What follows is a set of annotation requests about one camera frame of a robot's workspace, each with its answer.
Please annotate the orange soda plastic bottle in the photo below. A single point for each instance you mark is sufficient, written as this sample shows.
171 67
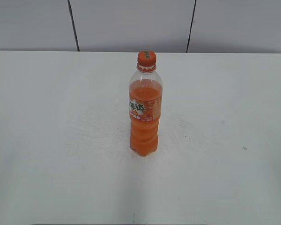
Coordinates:
145 99

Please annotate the orange bottle cap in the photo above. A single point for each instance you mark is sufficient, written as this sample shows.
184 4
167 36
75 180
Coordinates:
146 59

